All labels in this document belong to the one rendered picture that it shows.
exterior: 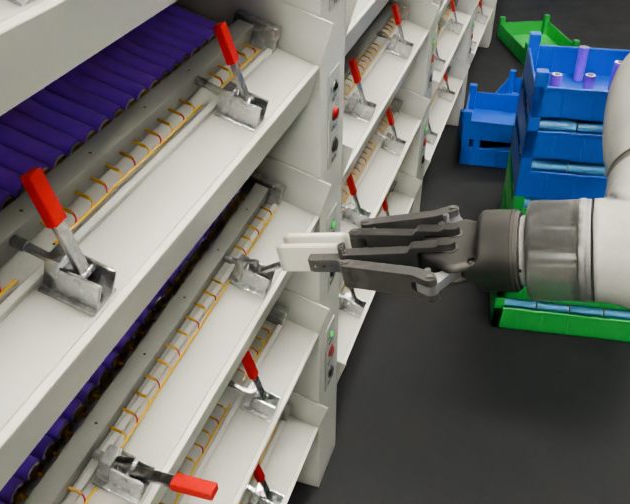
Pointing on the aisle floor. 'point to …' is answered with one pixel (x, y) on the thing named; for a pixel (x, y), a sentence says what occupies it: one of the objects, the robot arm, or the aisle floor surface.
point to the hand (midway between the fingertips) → (314, 252)
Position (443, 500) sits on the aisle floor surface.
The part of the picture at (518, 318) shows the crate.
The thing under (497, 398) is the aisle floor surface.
